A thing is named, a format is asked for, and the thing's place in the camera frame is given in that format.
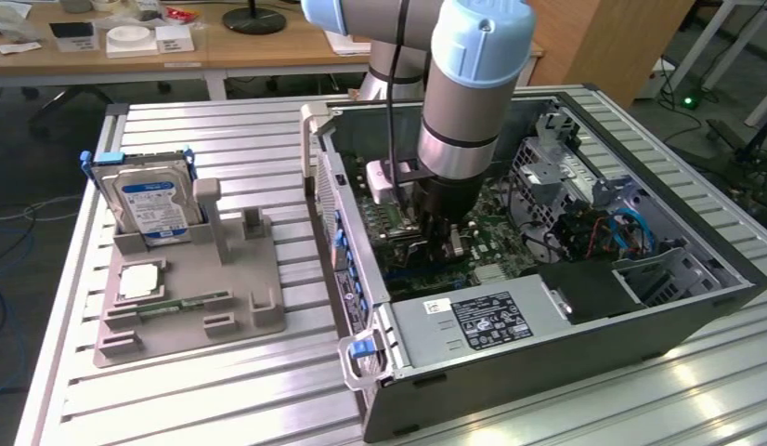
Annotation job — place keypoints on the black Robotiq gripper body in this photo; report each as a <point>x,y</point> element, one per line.
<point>450,200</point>

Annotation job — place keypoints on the graphics card with metal bracket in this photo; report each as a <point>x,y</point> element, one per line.
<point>413,253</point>

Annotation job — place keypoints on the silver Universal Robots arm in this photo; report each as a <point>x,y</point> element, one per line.
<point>469,93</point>

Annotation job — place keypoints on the green motherboard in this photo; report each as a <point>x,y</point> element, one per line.
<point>493,251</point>

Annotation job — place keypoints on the metal drive cage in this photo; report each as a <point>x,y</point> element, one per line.
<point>544,186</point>

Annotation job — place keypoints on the silver chipset heatsink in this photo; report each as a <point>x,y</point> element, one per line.
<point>493,273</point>

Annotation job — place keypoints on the grey power supply unit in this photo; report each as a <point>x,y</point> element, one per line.
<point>481,320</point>

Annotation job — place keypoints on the blue case release latch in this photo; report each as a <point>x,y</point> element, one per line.
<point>360,349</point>

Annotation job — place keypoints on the white paper stack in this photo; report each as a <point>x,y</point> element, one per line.
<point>345,46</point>

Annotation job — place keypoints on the metal disk bay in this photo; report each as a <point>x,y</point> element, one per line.
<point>667,279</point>

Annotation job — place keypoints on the open black PC case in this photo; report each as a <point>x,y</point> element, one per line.
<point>544,371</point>

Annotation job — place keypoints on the wooden cabinet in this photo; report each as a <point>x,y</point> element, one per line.
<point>605,46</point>

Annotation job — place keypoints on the device with green light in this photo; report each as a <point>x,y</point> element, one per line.
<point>688,101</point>

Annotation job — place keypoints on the wooden desk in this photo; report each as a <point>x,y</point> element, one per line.
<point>265,51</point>

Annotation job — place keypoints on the grey parts rack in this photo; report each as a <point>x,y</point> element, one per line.
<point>190,274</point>

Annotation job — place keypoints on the hard disk in blue carrier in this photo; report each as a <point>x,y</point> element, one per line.
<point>150,204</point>

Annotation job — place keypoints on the black round stand base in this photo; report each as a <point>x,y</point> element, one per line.
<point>253,21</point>

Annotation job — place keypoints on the green RAM stick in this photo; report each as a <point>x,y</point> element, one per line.
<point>172,306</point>

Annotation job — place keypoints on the silver CPU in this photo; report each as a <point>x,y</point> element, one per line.
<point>141,282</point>

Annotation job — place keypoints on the small white box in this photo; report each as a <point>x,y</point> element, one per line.
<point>173,39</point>

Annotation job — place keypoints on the red packet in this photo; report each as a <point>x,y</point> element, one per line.
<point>178,15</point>

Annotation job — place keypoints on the white box with round insert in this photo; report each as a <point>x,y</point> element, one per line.
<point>132,42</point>

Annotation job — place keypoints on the black office chair base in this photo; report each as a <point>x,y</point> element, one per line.
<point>78,100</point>

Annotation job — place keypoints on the white box with black top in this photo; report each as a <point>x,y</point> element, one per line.
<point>76,36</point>

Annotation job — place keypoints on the white paper slip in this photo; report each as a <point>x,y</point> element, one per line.
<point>18,47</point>

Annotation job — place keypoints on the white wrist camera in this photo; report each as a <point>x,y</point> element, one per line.
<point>382,183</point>

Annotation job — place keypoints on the white desk frame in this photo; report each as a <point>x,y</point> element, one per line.
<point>760,107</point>

